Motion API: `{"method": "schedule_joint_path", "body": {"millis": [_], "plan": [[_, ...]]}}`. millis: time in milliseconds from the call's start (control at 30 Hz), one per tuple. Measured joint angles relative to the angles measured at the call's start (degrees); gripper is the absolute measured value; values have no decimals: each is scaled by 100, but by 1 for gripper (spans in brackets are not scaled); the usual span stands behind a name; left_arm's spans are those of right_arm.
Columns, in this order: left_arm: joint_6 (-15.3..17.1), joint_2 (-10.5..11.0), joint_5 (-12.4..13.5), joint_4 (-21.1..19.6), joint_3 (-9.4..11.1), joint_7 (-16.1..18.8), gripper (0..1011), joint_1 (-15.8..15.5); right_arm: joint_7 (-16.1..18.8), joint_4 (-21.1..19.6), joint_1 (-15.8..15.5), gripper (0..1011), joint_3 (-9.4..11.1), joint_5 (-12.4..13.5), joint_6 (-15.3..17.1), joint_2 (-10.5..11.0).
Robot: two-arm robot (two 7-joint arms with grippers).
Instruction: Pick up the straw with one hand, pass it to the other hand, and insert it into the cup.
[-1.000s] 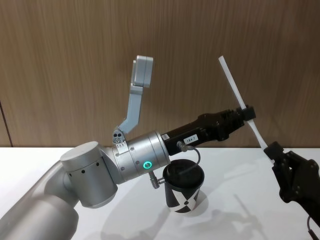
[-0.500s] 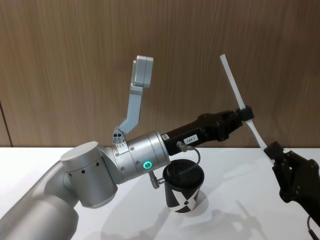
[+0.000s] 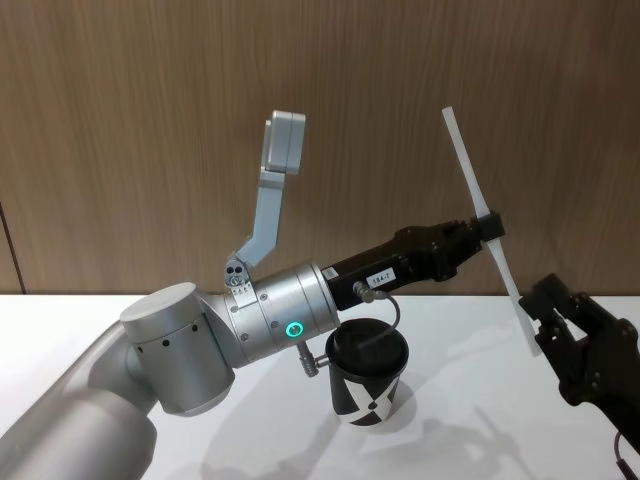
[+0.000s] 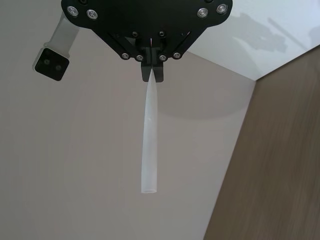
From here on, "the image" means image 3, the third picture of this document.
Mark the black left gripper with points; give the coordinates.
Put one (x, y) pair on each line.
(400, 260)

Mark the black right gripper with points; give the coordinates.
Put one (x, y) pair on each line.
(600, 360)

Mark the white paper-wrapped straw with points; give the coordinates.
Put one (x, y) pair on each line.
(462, 150)

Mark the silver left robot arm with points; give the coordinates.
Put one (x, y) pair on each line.
(175, 345)

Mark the black paper cup white pattern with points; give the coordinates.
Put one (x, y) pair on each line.
(352, 395)

